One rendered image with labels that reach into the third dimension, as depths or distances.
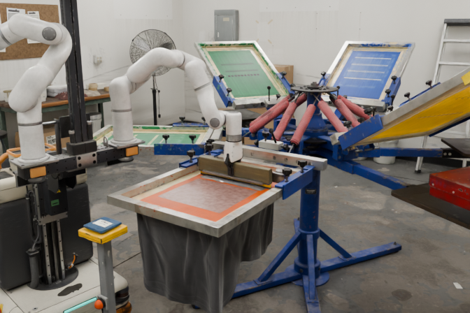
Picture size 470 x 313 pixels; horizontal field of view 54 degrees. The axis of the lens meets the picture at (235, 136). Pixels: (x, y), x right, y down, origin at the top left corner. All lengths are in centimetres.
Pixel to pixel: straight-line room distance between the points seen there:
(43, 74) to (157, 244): 84
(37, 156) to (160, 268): 71
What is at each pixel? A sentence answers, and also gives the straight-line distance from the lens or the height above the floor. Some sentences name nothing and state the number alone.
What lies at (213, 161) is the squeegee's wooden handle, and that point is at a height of 104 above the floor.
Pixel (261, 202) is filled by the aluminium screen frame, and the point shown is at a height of 99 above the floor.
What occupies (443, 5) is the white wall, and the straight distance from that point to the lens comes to 605.
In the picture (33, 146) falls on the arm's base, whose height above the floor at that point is 120.
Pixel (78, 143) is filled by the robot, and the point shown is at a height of 117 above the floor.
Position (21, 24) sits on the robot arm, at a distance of 196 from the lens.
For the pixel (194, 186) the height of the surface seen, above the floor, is 95.
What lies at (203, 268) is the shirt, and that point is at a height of 73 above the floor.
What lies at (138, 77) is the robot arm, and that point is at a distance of 221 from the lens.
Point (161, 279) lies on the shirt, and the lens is 215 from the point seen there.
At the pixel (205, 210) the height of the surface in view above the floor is 95.
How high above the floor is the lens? 169
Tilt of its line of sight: 14 degrees down
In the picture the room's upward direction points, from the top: straight up
